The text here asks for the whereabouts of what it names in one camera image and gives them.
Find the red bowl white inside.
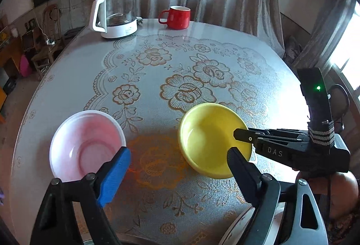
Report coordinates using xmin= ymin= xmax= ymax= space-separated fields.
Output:
xmin=49 ymin=110 xmax=127 ymax=182

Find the dark wooden armchair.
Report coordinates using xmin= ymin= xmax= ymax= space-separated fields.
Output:
xmin=328 ymin=84 xmax=352 ymax=133

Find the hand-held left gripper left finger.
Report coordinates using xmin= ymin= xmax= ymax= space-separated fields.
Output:
xmin=29 ymin=146 xmax=132 ymax=245

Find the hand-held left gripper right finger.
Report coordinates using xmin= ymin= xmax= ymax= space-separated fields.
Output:
xmin=226 ymin=147 xmax=328 ymax=245

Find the bright window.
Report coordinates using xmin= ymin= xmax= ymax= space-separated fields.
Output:
xmin=328 ymin=0 xmax=360 ymax=85

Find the wooden shelf cabinet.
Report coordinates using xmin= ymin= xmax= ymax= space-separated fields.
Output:
xmin=0 ymin=16 xmax=24 ymax=122

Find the wooden stool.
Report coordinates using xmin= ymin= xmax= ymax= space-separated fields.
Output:
xmin=30 ymin=37 xmax=66 ymax=80

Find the yellow bowl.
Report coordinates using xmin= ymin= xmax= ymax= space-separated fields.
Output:
xmin=179 ymin=103 xmax=253 ymax=179

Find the grey side curtain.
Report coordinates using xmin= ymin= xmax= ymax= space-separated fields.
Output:
xmin=292 ymin=0 xmax=358 ymax=71

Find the white floral plate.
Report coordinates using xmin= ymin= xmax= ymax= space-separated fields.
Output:
xmin=218 ymin=204 xmax=286 ymax=245

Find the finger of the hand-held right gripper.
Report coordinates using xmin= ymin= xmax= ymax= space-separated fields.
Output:
xmin=249 ymin=127 xmax=308 ymax=137
xmin=233 ymin=128 xmax=308 ymax=148

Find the red mug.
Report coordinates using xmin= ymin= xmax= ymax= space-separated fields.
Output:
xmin=158 ymin=6 xmax=191 ymax=30

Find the glass electric kettle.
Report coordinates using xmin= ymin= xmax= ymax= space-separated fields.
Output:
xmin=89 ymin=0 xmax=138 ymax=39

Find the pink plastic item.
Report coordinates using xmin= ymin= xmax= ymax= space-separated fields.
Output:
xmin=19 ymin=54 xmax=31 ymax=77

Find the person's right hand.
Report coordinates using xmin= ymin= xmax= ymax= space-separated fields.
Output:
xmin=295 ymin=170 xmax=360 ymax=220

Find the small dark appliance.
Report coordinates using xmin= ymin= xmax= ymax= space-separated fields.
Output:
xmin=22 ymin=32 xmax=38 ymax=51

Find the wooden chair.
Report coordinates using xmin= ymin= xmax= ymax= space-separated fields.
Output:
xmin=42 ymin=3 xmax=62 ymax=27

